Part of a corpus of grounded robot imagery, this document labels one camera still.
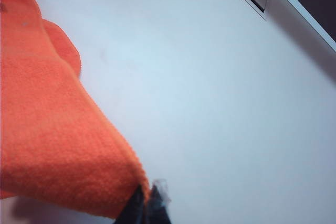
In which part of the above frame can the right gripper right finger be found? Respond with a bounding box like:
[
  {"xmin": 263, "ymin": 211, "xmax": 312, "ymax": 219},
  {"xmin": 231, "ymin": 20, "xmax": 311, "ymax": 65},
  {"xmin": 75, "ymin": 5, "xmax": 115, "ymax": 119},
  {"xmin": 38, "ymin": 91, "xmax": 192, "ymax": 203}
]
[{"xmin": 146, "ymin": 179, "xmax": 173, "ymax": 224}]

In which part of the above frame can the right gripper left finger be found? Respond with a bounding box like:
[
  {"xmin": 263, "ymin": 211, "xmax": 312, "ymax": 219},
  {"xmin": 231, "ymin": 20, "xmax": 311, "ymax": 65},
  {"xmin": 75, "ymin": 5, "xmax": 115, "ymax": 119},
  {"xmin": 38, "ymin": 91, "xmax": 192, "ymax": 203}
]
[{"xmin": 119, "ymin": 186, "xmax": 146, "ymax": 224}]

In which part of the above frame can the orange microfiber cloth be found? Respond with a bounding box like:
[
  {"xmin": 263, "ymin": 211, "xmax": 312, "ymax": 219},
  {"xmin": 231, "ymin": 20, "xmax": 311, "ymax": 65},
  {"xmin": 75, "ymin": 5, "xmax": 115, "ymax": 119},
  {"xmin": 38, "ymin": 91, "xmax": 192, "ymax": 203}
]
[{"xmin": 0, "ymin": 0, "xmax": 152, "ymax": 219}]

